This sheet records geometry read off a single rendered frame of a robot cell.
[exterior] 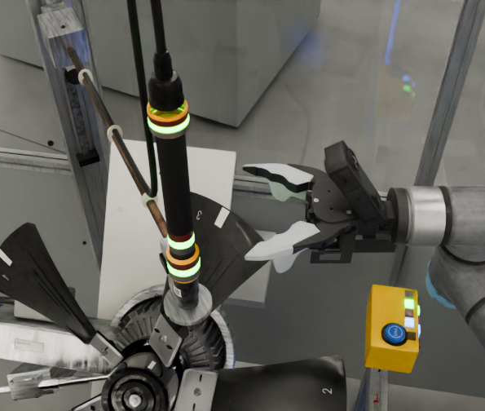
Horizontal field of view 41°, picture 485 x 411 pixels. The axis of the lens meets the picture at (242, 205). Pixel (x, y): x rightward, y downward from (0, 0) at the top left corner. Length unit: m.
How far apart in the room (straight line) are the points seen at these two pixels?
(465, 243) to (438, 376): 1.65
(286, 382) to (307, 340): 1.15
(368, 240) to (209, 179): 0.56
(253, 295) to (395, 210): 0.93
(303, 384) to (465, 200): 0.51
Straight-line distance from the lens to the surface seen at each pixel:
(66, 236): 2.13
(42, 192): 2.01
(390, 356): 1.42
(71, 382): 1.33
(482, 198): 0.84
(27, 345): 1.38
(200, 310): 0.94
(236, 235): 1.07
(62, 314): 1.20
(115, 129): 1.08
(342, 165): 0.73
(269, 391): 1.18
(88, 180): 1.68
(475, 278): 0.89
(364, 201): 0.77
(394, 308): 1.45
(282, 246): 0.75
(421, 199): 0.81
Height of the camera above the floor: 2.24
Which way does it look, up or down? 47 degrees down
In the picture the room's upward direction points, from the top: straight up
